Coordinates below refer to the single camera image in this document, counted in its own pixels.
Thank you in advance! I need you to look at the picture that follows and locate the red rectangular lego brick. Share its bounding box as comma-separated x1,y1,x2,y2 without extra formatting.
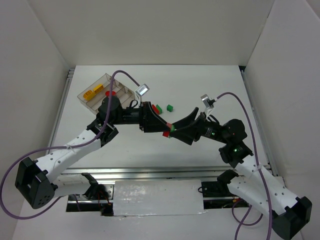
162,122,172,138

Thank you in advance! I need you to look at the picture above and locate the red rounded lego brick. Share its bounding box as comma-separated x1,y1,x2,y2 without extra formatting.
105,90,117,97

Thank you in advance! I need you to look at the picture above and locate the yellow rectangular lego brick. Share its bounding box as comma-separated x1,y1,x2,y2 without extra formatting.
93,84,104,95

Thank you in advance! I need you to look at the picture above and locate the yellow rounded lego brick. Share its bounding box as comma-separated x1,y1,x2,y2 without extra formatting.
83,90,96,101

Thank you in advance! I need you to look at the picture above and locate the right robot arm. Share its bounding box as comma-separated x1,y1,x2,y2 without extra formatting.
169,108,312,240

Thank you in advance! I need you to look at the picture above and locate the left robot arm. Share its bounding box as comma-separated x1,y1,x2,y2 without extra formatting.
15,95,171,209

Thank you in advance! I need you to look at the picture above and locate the red half-round lego brick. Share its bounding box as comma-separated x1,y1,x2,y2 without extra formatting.
152,104,160,115

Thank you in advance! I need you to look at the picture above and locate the green half-round lego brick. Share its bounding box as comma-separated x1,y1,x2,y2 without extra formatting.
156,104,163,114

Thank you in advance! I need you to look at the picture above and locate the small green lego brick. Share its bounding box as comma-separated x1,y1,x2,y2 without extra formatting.
166,104,174,112

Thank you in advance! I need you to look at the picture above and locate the clear compartment organizer tray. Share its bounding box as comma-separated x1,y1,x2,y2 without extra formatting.
77,74,136,115

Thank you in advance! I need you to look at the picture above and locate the white cover panel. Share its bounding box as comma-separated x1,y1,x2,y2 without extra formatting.
113,179,205,217

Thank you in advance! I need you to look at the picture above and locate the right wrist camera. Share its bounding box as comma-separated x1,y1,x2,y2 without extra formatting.
200,94,216,115

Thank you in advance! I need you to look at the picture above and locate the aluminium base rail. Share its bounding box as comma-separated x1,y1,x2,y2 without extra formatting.
62,166,276,182

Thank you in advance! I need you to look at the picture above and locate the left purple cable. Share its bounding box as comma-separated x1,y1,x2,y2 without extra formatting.
0,70,142,220

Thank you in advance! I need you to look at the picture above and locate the purple cable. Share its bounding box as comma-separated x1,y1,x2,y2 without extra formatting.
214,92,273,240
0,70,142,220

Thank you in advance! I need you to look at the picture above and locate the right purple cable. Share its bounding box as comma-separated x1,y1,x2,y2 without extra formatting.
214,92,273,240

